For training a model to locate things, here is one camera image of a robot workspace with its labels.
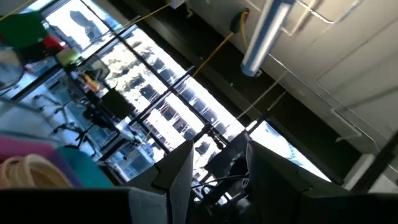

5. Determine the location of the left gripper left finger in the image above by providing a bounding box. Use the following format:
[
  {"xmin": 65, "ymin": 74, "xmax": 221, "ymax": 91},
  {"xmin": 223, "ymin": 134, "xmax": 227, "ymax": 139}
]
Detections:
[{"xmin": 124, "ymin": 139, "xmax": 195, "ymax": 224}]

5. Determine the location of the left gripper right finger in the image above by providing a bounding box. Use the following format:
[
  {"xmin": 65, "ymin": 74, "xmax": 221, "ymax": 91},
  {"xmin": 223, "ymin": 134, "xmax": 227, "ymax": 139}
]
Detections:
[{"xmin": 246, "ymin": 140, "xmax": 352, "ymax": 224}]

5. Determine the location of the beige cable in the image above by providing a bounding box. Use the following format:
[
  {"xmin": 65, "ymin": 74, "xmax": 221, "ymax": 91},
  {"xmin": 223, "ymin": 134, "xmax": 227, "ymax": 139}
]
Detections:
[{"xmin": 0, "ymin": 153, "xmax": 73, "ymax": 189}]

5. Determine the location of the teal plastic bin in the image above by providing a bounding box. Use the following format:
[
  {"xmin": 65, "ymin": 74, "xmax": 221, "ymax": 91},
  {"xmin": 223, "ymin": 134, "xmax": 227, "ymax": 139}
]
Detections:
[{"xmin": 57, "ymin": 146, "xmax": 115, "ymax": 189}]

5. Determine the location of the black desk monitor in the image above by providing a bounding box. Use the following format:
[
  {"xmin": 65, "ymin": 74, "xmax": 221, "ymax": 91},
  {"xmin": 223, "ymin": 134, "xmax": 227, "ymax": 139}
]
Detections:
[{"xmin": 100, "ymin": 87, "xmax": 137, "ymax": 121}]

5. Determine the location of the black office chair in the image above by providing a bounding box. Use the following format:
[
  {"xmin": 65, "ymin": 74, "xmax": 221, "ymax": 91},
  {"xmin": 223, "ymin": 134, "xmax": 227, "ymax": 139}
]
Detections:
[{"xmin": 50, "ymin": 105, "xmax": 104, "ymax": 151}]

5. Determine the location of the striped bag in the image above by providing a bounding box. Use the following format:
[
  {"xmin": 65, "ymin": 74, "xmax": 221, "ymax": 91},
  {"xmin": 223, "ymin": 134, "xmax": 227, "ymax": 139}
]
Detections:
[{"xmin": 78, "ymin": 72, "xmax": 101, "ymax": 93}]

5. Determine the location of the pink plastic bin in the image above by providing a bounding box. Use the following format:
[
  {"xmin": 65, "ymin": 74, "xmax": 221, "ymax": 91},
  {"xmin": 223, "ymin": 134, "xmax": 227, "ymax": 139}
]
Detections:
[{"xmin": 0, "ymin": 134, "xmax": 82, "ymax": 189}]

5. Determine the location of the long ceiling light bar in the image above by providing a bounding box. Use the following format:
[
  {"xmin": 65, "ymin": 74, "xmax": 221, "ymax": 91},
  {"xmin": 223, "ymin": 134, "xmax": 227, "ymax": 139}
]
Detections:
[{"xmin": 240, "ymin": 0, "xmax": 297, "ymax": 78}]

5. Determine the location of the yellow-green bottle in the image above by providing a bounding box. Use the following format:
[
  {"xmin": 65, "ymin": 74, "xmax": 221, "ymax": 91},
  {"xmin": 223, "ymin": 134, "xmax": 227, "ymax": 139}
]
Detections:
[{"xmin": 55, "ymin": 47, "xmax": 83, "ymax": 68}]

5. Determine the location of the red box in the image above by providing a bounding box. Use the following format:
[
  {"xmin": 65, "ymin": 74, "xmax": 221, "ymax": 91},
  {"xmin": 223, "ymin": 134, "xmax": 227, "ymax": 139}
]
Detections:
[{"xmin": 41, "ymin": 34, "xmax": 67, "ymax": 52}]

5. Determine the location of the green round object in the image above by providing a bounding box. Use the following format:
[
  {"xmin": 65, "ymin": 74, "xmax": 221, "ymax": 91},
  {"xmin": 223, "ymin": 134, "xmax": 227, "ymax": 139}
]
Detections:
[{"xmin": 0, "ymin": 11, "xmax": 49, "ymax": 50}]

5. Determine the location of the black aluminium table frame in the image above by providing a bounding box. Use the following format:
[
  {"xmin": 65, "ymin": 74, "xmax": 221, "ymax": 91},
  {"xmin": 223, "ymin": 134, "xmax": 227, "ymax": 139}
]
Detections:
[{"xmin": 350, "ymin": 129, "xmax": 398, "ymax": 194}]

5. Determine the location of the yellow hanging cable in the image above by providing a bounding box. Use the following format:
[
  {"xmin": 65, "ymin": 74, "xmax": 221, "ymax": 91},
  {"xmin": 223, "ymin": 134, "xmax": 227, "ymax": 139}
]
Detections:
[{"xmin": 192, "ymin": 8, "xmax": 250, "ymax": 79}]

